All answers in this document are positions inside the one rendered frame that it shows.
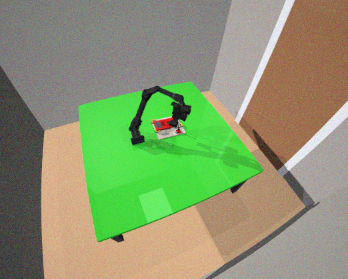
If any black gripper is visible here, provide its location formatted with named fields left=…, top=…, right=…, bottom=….
left=169, top=111, right=182, bottom=127

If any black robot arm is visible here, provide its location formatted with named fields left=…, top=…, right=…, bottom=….
left=129, top=86, right=192, bottom=138

